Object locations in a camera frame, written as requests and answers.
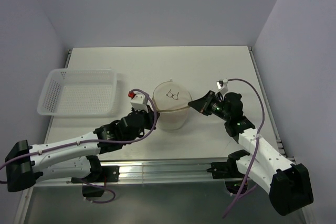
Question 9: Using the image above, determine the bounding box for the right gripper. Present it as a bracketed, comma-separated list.
[189, 90, 230, 121]

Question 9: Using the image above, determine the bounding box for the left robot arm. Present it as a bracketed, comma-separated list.
[3, 106, 160, 192]

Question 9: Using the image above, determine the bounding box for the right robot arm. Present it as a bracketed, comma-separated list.
[188, 91, 313, 216]

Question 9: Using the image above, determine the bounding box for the white plastic basket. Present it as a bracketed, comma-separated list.
[37, 68, 117, 118]

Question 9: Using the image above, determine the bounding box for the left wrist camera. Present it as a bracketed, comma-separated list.
[129, 91, 148, 112]

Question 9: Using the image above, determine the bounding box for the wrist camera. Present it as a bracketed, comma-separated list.
[216, 79, 228, 96]
[129, 91, 148, 112]

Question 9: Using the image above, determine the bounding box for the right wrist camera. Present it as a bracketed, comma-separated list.
[216, 79, 228, 96]

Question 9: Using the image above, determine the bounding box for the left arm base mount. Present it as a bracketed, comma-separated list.
[71, 166, 119, 204]

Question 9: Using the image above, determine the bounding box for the aluminium frame rail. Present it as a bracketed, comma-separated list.
[25, 140, 301, 185]

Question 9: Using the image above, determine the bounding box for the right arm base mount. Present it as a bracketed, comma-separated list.
[206, 161, 245, 195]

